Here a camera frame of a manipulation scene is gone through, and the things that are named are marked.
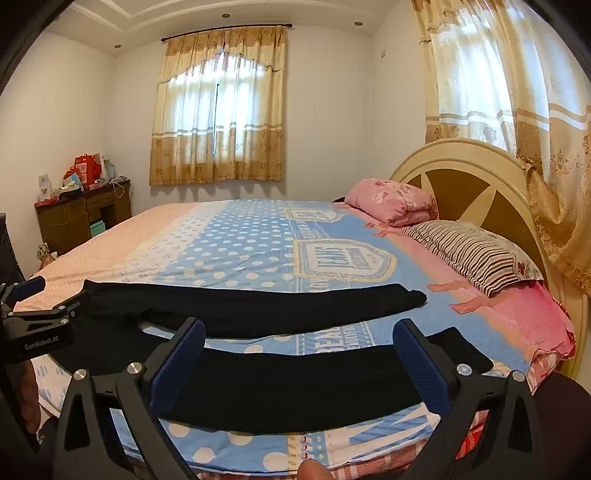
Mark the light blue bag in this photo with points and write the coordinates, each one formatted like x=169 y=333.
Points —
x=111 y=170

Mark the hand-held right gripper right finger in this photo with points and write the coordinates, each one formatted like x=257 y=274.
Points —
x=422 y=364

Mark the bed with patterned bedspread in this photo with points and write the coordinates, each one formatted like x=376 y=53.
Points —
x=231 y=249

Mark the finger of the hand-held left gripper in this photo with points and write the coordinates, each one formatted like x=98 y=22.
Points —
x=30 y=287
x=55 y=309

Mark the black chair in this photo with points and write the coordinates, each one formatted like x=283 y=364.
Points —
x=9 y=249

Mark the striped pillow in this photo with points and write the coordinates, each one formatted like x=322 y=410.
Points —
x=471 y=254

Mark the person's right hand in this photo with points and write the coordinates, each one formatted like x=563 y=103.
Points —
x=314 y=470

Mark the red gift bag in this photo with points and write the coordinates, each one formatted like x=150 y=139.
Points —
x=87 y=168

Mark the dark curtain rod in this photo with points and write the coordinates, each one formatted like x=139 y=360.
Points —
x=184 y=36

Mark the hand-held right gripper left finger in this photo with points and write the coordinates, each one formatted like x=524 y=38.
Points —
x=180 y=364

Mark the black pants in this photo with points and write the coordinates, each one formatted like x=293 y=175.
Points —
x=277 y=392

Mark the patterned bag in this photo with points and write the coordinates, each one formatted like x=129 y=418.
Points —
x=47 y=256

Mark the pink floral pillow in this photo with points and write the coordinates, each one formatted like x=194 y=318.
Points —
x=392 y=201

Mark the teal box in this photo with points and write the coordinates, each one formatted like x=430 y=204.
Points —
x=97 y=228

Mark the cream brown bed headboard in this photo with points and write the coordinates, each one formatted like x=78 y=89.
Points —
x=475 y=189

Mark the brown wooden desk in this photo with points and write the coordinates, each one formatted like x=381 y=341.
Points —
x=69 y=217

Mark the short yellow window curtain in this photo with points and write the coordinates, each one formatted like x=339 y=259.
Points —
x=217 y=138

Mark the person's left hand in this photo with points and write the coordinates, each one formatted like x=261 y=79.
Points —
x=28 y=397

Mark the long yellow floral curtain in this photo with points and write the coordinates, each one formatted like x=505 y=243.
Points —
x=531 y=92

